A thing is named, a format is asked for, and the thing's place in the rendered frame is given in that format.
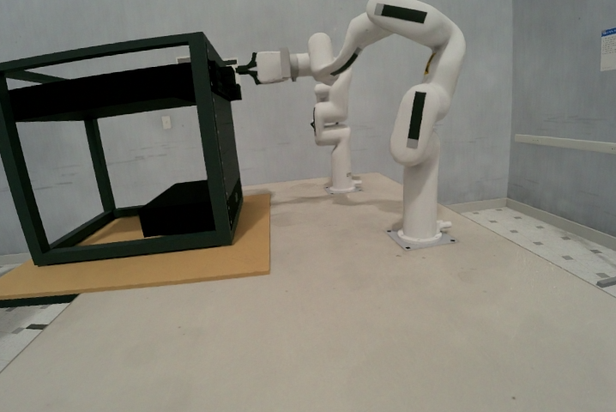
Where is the dark green open box frame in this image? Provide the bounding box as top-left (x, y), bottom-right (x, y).
top-left (0, 32), bottom-right (241, 267)

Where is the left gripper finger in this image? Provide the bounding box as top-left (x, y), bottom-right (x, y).
top-left (235, 69), bottom-right (261, 85)
top-left (235, 52), bottom-right (257, 70)

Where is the tan flat board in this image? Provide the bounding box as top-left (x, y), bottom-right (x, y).
top-left (0, 193), bottom-right (270, 300)

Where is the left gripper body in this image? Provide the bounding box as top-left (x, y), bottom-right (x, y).
top-left (257, 51), bottom-right (288, 84)

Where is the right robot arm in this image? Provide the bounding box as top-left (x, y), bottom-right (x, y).
top-left (313, 67), bottom-right (362, 192)

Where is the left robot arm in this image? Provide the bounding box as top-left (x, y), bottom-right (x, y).
top-left (280, 0), bottom-right (466, 245)

